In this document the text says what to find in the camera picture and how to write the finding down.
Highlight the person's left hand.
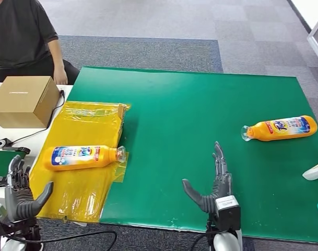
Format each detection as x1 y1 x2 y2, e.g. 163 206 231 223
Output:
53 64 69 86

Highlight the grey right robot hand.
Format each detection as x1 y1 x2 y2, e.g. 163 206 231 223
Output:
182 141 234 214

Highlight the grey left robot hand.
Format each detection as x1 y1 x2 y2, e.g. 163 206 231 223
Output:
4 155 54 223

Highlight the orange detergent bottle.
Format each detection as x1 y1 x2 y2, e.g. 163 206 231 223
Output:
42 145 127 172
240 115 318 142

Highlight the orange detergent bottle, blue label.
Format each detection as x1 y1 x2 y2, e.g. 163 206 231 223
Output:
240 115 318 142

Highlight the brown cardboard box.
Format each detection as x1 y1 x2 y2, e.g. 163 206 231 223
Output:
0 76 61 130

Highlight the yellow tape-wrapped flat box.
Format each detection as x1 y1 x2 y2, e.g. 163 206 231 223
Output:
29 101 131 223

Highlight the person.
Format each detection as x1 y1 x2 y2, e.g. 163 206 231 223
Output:
0 0 81 86

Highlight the green table mat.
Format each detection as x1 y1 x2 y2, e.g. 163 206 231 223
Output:
67 66 318 244

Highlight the white plastic object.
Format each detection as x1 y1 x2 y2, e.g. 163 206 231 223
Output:
302 159 318 181

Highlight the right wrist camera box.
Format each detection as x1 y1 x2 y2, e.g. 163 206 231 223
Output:
214 195 241 232

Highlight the thin black power cable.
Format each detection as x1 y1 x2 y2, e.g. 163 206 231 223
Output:
0 89 65 146

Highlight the green tray with black frame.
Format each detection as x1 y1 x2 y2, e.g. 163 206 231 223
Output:
0 146 31 188

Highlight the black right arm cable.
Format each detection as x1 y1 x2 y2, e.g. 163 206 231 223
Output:
190 233 209 251

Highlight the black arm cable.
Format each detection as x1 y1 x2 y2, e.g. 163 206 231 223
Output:
3 230 118 251
190 233 209 251

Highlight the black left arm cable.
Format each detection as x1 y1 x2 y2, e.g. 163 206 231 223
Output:
3 230 118 251

